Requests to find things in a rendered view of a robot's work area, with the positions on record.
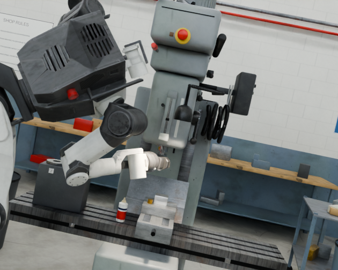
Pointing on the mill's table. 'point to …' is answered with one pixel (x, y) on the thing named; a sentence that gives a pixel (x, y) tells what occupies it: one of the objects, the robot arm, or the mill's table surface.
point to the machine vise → (164, 231)
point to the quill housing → (178, 134)
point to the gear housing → (180, 61)
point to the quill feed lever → (195, 126)
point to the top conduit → (219, 44)
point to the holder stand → (58, 188)
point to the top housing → (204, 32)
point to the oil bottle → (122, 211)
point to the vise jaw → (158, 210)
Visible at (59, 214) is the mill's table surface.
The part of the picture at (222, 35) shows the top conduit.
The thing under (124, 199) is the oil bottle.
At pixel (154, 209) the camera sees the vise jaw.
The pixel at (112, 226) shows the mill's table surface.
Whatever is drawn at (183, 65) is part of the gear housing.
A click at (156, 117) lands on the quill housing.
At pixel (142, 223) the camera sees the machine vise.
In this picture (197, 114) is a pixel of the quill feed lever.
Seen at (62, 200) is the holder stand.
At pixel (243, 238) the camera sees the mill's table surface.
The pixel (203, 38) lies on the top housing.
